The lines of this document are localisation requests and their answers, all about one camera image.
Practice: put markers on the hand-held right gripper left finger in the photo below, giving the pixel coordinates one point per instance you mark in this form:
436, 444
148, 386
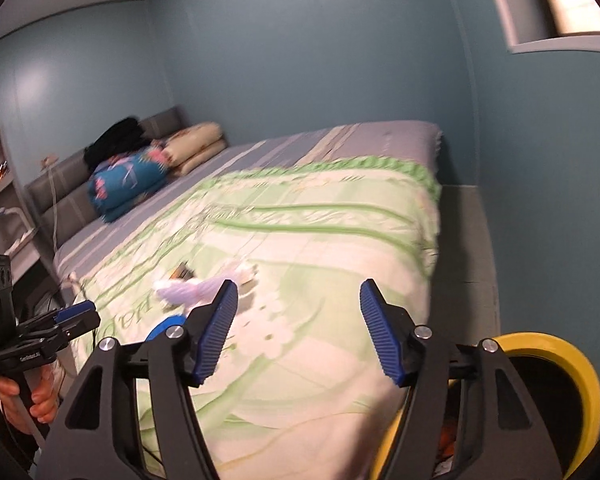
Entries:
215, 335

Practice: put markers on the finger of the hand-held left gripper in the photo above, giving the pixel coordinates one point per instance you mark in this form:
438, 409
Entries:
77, 310
82, 325

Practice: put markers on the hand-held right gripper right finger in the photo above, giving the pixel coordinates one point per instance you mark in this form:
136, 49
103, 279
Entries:
380, 335

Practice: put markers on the white foam fruit net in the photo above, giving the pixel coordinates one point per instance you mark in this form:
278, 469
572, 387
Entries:
185, 292

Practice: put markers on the blue plastic bowl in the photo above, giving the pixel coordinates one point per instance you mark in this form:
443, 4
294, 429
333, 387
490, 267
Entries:
162, 330

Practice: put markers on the brown snack wrapper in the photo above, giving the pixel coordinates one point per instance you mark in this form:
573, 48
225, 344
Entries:
182, 272

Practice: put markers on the orange foil wrapper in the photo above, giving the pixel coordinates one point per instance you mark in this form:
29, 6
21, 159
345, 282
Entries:
447, 437

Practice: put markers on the yellow round waste bin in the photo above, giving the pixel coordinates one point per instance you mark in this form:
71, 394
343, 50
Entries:
545, 345

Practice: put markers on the person's left forearm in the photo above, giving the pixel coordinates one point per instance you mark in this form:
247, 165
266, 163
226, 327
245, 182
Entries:
0, 445

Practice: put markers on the person's left hand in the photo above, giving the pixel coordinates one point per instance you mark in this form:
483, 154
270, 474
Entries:
45, 402

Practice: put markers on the white bedside desk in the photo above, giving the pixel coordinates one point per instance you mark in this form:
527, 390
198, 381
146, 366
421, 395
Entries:
27, 257

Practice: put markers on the white desk lamp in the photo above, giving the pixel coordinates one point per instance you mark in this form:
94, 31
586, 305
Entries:
5, 212

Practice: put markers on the grey bed headboard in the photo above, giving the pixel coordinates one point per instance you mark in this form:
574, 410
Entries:
65, 195

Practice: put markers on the green patterned blanket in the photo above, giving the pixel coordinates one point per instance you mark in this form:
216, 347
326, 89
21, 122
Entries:
305, 240

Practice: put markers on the blue floral folded quilt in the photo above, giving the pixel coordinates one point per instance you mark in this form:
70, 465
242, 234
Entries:
125, 180

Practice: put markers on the black clothing pile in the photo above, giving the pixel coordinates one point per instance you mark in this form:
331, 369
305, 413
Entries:
115, 140

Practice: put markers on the beige pillows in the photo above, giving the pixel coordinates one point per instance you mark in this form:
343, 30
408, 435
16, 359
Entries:
195, 142

